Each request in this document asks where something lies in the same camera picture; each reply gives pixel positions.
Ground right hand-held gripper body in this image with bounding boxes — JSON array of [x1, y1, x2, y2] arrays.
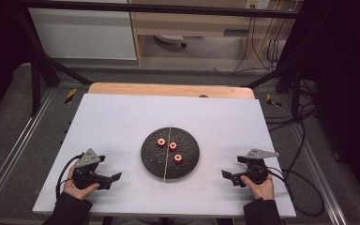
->
[[236, 148, 280, 186]]

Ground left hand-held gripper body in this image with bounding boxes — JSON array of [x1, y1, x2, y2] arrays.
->
[[73, 148, 107, 190]]

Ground black round plate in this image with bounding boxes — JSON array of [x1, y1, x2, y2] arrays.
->
[[141, 127, 201, 181]]

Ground thin wooden skewer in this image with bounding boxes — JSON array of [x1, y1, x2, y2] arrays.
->
[[162, 126, 173, 184]]

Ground person's left hand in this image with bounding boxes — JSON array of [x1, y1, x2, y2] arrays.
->
[[63, 163, 101, 202]]

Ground person's right hand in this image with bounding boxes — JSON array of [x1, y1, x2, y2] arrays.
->
[[240, 173, 276, 202]]

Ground wooden table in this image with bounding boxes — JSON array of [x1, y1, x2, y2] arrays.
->
[[87, 82, 257, 100]]

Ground black curtain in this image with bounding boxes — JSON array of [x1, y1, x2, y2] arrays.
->
[[293, 0, 360, 205], [0, 0, 34, 128]]

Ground white cabinet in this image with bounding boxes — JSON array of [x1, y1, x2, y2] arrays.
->
[[27, 7, 138, 61]]

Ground chair base with caster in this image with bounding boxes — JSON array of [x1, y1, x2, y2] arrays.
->
[[154, 34, 188, 50]]

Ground light wooden desk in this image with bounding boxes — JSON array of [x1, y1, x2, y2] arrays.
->
[[127, 0, 298, 68]]

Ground white power strip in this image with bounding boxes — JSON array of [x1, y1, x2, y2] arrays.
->
[[245, 0, 272, 10]]

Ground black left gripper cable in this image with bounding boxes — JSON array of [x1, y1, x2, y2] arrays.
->
[[54, 152, 85, 200]]

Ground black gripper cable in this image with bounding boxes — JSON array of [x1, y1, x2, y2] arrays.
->
[[265, 166, 326, 218], [54, 152, 85, 200]]

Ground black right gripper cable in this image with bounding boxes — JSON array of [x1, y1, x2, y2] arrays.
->
[[265, 166, 326, 218]]

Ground aluminium floor rail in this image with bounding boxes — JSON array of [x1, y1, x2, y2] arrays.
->
[[0, 88, 56, 217], [292, 124, 349, 225]]

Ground black floor cables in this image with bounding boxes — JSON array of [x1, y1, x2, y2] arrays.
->
[[263, 78, 319, 133]]

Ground hanging desk cables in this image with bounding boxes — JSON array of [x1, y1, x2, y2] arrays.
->
[[232, 14, 283, 75]]

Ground black metal frame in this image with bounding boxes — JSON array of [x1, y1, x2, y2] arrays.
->
[[12, 0, 306, 124]]

